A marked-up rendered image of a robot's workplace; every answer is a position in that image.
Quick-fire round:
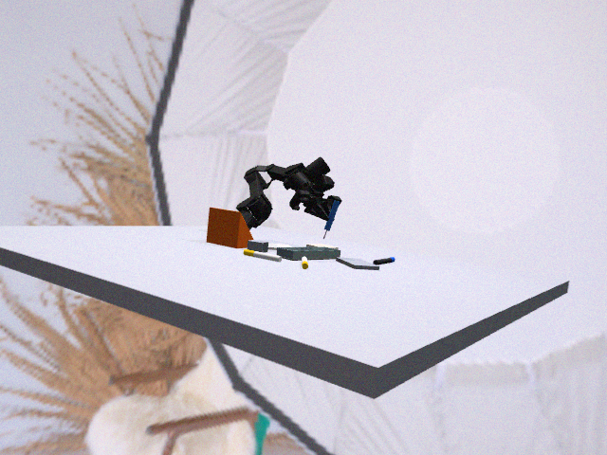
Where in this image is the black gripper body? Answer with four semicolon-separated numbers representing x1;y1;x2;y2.
289;181;342;210

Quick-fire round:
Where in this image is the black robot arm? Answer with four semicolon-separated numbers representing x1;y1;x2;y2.
236;157;335;230

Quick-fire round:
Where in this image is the blue octagonal rod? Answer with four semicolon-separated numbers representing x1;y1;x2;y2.
323;200;340;239

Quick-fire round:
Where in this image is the grey stylus with blue tip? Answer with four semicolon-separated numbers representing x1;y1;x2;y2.
373;257;395;265

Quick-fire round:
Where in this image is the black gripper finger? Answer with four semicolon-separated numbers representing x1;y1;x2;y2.
304;196;329;221
322;199;333;216

